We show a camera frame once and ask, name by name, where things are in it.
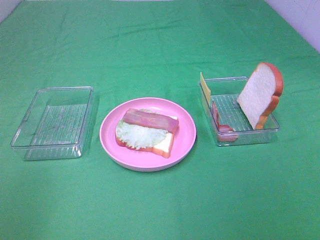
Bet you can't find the bacon strip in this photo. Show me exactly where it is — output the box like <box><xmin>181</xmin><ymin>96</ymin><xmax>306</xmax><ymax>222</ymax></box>
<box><xmin>122</xmin><ymin>108</ymin><xmax>179</xmax><ymax>134</ymax></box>
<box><xmin>212</xmin><ymin>100</ymin><xmax>238</xmax><ymax>142</ymax></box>

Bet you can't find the green lettuce leaf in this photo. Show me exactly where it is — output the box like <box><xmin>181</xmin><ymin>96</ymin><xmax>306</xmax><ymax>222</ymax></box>
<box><xmin>116</xmin><ymin>108</ymin><xmax>168</xmax><ymax>151</ymax></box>

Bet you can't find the bread slice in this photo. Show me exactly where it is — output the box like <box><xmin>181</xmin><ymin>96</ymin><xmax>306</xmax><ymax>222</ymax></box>
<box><xmin>237</xmin><ymin>62</ymin><xmax>284</xmax><ymax>130</ymax></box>
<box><xmin>115</xmin><ymin>115</ymin><xmax>179</xmax><ymax>159</ymax></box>

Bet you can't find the yellow cheese slice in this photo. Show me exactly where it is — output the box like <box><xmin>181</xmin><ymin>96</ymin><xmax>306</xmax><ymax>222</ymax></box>
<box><xmin>200</xmin><ymin>72</ymin><xmax>211</xmax><ymax>105</ymax></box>

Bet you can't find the pink round plate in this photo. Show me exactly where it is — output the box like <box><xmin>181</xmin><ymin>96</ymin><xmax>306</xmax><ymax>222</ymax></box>
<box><xmin>99</xmin><ymin>97</ymin><xmax>197</xmax><ymax>172</ymax></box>

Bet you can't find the clear right plastic container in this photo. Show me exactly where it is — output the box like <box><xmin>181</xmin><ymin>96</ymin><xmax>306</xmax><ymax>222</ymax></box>
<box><xmin>199</xmin><ymin>76</ymin><xmax>280</xmax><ymax>147</ymax></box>

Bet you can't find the clear plastic container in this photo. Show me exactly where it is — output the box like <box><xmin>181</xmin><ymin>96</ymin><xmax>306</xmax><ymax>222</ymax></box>
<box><xmin>199</xmin><ymin>76</ymin><xmax>280</xmax><ymax>147</ymax></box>
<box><xmin>10</xmin><ymin>86</ymin><xmax>94</xmax><ymax>161</ymax></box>

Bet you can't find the green tablecloth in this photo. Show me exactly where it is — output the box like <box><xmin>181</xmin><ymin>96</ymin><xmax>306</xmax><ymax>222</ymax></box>
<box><xmin>0</xmin><ymin>0</ymin><xmax>320</xmax><ymax>240</ymax></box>

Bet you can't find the clear left plastic container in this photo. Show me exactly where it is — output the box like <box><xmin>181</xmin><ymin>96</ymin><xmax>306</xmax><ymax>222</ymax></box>
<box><xmin>10</xmin><ymin>86</ymin><xmax>94</xmax><ymax>161</ymax></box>

